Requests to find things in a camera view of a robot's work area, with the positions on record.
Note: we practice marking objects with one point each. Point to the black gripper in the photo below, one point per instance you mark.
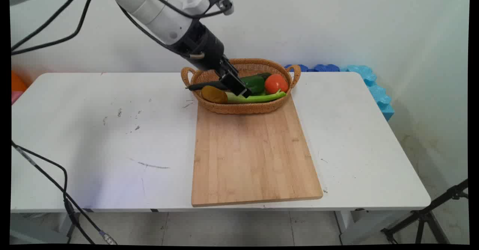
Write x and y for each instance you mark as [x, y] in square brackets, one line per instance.
[204, 46]

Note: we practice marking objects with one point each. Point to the brown potato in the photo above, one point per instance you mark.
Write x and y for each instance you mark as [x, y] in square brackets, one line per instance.
[213, 94]

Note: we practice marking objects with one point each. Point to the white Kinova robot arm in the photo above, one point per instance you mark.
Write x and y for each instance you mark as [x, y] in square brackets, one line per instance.
[149, 6]

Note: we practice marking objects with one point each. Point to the green bell pepper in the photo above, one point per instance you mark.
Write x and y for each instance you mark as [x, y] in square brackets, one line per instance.
[256, 83]

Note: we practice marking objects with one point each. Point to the dark green cucumber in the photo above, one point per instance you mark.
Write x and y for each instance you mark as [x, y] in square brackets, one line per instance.
[265, 75]

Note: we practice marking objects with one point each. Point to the woven wicker basket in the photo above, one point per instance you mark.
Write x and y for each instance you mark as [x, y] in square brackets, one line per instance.
[243, 107]

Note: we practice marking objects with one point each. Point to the green celery stalk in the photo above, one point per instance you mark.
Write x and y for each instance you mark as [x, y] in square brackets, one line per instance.
[265, 98]

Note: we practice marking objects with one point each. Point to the red tomato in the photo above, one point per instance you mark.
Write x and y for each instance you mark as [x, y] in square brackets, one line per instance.
[276, 84]

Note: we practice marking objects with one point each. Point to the wooden cutting board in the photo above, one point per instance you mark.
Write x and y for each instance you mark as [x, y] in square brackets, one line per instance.
[254, 156]

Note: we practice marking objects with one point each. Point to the light blue foam mat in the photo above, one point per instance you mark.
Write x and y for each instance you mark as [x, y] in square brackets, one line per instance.
[378, 93]

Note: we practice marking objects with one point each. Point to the white table leg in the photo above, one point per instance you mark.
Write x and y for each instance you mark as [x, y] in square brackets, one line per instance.
[355, 225]

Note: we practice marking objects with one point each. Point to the orange round object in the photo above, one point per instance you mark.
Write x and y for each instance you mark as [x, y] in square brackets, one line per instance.
[17, 82]

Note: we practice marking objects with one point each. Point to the pink object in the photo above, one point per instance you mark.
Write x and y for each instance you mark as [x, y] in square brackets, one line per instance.
[15, 97]

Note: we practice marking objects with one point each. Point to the black tripod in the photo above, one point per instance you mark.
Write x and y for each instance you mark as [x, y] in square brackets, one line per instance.
[423, 216]

